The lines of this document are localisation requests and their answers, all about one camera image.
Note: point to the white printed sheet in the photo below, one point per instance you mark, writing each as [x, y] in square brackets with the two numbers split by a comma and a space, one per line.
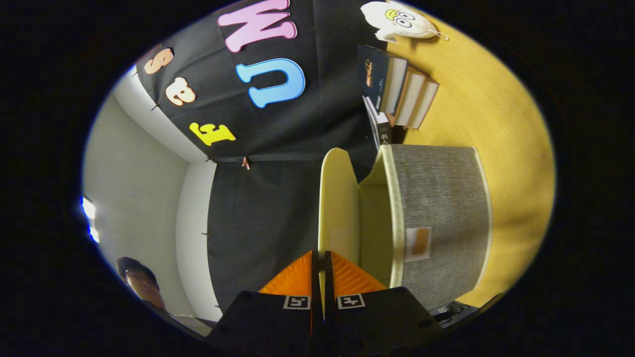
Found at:
[451, 312]

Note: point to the red and white clip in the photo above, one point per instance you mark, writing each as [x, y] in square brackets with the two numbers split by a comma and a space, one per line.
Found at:
[245, 162]

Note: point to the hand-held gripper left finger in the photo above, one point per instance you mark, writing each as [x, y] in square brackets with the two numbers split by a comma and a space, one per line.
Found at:
[268, 322]

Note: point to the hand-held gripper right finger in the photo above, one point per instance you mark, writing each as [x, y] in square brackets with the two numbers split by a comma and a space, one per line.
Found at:
[377, 322]

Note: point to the white plush toy with face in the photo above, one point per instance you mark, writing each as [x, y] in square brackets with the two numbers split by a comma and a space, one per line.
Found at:
[397, 22]

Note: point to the grey fabric storage box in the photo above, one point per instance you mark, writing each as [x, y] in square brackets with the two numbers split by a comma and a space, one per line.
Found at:
[441, 198]

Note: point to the dark blue book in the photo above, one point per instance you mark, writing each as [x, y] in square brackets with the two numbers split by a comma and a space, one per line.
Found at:
[372, 74]

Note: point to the brown cover book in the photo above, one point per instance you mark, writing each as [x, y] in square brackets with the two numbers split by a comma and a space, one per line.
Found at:
[411, 96]
[426, 106]

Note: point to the white cover book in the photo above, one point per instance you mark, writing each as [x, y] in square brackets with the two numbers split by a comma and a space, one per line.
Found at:
[382, 130]

